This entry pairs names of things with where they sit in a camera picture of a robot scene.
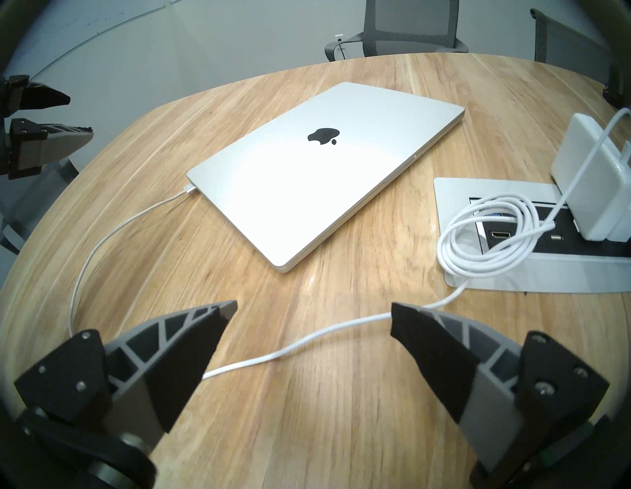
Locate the silver MacBook laptop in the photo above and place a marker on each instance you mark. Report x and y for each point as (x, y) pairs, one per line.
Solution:
(320, 187)

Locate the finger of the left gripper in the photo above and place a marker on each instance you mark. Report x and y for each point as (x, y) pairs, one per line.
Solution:
(44, 145)
(37, 97)

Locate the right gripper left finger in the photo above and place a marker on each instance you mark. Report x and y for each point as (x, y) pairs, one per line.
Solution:
(157, 365)

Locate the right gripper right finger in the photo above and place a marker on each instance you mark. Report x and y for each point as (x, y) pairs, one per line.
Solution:
(453, 369)

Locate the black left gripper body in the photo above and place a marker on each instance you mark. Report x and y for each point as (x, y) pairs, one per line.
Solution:
(4, 138)

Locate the grey table outlet plate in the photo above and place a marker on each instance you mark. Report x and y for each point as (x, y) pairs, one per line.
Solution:
(542, 281)

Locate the white MacBook power adapter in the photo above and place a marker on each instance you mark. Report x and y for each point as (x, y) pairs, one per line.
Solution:
(586, 167)

